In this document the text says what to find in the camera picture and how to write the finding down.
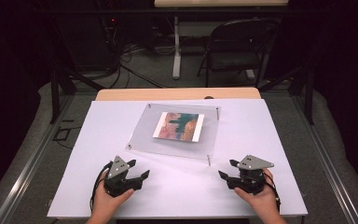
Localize aluminium floor rail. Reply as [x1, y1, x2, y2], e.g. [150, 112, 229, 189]
[291, 93, 358, 224]
[0, 92, 76, 224]

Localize black equipment rack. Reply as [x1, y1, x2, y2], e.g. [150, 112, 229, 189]
[98, 15, 123, 68]

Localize clear acrylic photo frame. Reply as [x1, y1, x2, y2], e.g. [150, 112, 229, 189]
[125, 103, 223, 167]

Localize black metal stand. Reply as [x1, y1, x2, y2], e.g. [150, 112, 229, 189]
[49, 63, 105, 125]
[258, 64, 315, 126]

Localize person's left hand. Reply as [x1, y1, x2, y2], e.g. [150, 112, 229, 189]
[90, 172, 135, 218]

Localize black folding chair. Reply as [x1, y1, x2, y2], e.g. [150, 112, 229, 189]
[197, 17, 282, 89]

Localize painting print photo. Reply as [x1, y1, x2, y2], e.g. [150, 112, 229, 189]
[152, 111, 206, 144]

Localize person's right hand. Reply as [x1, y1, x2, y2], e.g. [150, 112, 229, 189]
[233, 167, 282, 219]

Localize white table leg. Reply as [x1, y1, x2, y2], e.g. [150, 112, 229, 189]
[172, 16, 183, 80]

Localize white board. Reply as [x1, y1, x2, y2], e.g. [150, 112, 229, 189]
[47, 98, 309, 219]

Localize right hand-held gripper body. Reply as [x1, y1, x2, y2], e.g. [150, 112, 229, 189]
[226, 154, 275, 196]

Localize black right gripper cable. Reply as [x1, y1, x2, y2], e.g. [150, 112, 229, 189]
[262, 171, 282, 213]

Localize light wooden table top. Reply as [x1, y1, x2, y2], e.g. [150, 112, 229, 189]
[153, 0, 290, 8]

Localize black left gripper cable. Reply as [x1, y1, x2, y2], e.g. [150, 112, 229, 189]
[89, 161, 114, 214]

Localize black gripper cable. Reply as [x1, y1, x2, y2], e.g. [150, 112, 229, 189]
[89, 161, 114, 214]
[262, 171, 282, 213]

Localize black floor cables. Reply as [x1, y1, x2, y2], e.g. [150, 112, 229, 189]
[104, 43, 166, 90]

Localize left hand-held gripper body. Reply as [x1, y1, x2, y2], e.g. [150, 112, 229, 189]
[103, 155, 144, 198]

